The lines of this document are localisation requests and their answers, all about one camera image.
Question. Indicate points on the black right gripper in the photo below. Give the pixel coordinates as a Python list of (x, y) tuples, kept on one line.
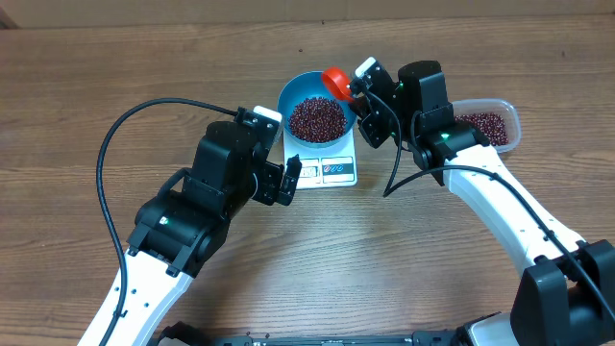
[(372, 126)]

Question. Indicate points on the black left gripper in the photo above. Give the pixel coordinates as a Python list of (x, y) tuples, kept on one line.
[(269, 192)]

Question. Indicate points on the red scoop with blue handle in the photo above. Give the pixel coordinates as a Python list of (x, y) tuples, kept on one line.
[(338, 83)]

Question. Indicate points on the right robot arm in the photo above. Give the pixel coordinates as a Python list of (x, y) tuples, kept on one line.
[(566, 292)]

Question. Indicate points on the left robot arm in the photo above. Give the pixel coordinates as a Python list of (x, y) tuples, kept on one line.
[(179, 229)]

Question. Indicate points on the white digital kitchen scale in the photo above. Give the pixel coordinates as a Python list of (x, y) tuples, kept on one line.
[(322, 167)]

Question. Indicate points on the red beans in bowl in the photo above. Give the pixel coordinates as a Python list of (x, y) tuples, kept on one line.
[(318, 120)]

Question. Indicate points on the teal plastic bowl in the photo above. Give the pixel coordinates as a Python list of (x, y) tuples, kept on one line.
[(308, 85)]

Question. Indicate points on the red adzuki beans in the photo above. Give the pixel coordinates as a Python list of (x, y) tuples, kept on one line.
[(491, 124)]

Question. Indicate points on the clear plastic container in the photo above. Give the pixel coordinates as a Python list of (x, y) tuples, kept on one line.
[(499, 106)]

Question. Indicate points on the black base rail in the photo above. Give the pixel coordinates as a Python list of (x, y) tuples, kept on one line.
[(181, 334)]

